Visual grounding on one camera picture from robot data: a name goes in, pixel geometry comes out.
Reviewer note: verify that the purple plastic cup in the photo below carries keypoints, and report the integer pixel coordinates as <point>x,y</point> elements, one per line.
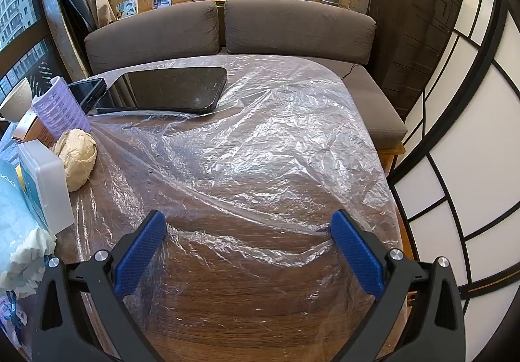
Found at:
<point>61,110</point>

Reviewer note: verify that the brown cardboard box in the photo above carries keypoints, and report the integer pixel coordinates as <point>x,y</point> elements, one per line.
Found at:
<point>34,130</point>

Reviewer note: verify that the brown sofa back cushion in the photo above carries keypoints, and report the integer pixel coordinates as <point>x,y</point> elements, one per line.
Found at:
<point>300,27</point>
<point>154,35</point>

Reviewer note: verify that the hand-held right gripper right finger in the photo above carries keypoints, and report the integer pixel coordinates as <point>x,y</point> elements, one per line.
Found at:
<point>357,256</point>

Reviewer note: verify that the patterned sheer curtain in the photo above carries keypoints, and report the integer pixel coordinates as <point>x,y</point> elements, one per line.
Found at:
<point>55,29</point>

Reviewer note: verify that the white ceramic cup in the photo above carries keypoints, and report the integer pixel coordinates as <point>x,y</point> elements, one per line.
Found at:
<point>18,100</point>

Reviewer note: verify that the white plastic box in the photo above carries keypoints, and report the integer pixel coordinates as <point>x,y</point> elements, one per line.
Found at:
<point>48,183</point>

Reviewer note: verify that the white panel sliding door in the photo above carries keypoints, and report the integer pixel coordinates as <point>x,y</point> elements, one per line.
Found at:
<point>479,122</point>

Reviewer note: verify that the dark wooden cabinet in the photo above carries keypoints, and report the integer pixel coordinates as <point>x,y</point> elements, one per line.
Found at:
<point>410,29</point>

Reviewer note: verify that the white crumpled tissue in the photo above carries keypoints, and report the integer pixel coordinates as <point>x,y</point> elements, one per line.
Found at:
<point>24,260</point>

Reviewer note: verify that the clear plastic table sheet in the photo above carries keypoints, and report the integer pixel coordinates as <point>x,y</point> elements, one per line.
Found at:
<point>252,167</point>

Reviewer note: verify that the purple patterned cloth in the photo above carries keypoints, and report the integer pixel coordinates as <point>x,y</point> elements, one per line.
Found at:
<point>10,315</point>

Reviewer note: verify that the light blue plastic bag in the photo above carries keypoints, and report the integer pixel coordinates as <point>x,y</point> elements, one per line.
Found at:
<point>16,215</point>

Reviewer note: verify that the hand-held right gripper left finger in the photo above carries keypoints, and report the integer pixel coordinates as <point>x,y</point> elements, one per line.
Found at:
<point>140,252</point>

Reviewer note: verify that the window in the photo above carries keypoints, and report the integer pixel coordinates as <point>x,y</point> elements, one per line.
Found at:
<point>20,20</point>

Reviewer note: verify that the photo with white border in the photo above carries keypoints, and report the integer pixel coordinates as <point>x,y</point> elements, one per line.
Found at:
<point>127,9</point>

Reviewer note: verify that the black tablet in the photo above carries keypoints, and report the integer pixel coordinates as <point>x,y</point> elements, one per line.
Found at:
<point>87,92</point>

